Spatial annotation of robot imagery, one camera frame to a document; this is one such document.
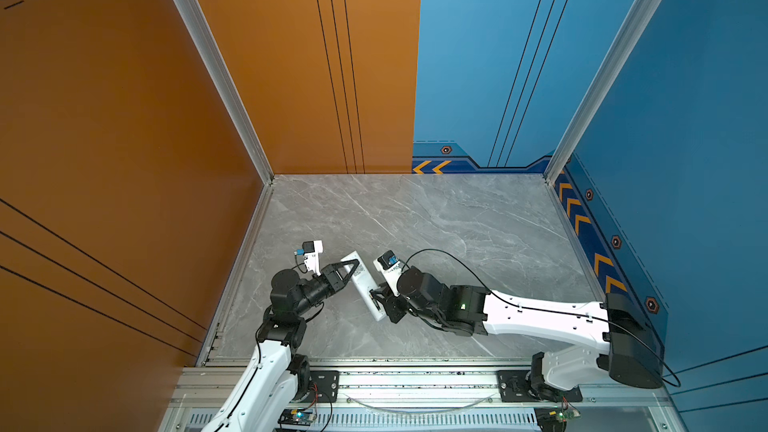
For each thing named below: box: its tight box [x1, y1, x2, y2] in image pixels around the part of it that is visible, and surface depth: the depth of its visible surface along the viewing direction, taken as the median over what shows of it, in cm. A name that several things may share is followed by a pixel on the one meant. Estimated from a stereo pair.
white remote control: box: [341, 250, 387, 322], surface depth 76 cm
